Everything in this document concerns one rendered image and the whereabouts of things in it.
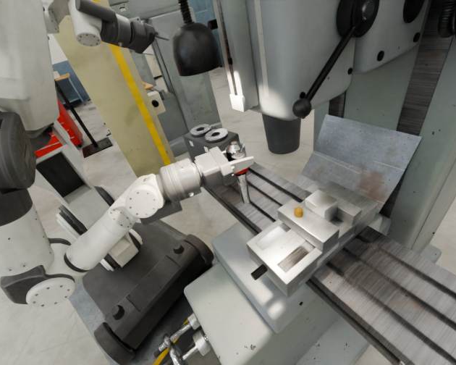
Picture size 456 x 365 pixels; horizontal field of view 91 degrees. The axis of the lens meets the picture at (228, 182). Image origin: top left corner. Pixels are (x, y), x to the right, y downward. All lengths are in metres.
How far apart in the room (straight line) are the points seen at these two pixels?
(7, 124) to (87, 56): 1.66
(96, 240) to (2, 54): 0.35
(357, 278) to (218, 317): 0.44
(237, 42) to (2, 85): 0.36
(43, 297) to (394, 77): 1.00
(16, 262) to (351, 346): 1.27
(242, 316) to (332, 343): 0.63
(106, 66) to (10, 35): 1.60
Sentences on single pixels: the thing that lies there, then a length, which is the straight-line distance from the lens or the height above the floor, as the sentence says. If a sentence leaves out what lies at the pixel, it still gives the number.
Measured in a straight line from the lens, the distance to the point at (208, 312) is 0.86.
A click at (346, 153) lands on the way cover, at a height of 0.99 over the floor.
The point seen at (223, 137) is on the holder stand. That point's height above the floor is 1.13.
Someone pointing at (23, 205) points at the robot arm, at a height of 1.32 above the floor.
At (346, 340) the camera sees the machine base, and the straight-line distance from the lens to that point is 1.38.
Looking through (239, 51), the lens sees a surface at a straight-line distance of 0.43.
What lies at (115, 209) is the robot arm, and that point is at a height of 1.20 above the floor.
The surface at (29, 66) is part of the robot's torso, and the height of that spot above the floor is 1.50.
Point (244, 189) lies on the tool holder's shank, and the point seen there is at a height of 1.12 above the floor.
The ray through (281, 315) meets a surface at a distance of 0.71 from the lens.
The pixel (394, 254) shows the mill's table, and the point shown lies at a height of 0.94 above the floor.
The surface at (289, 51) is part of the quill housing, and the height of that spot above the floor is 1.43.
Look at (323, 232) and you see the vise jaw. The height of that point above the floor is 1.05.
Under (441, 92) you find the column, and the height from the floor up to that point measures 1.22.
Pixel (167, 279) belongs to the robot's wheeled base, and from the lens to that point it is 1.16.
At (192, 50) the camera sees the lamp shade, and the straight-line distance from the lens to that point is 0.37.
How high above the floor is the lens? 1.51
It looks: 38 degrees down
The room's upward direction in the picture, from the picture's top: 15 degrees counter-clockwise
